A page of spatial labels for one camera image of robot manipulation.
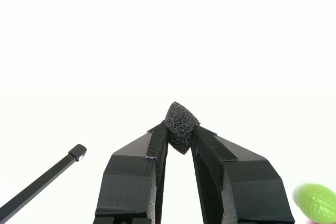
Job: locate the green ball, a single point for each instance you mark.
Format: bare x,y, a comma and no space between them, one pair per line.
317,203

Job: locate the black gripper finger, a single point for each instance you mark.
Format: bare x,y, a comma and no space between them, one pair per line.
249,195
131,182

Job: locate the black foam box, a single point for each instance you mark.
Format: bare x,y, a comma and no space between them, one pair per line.
181,129

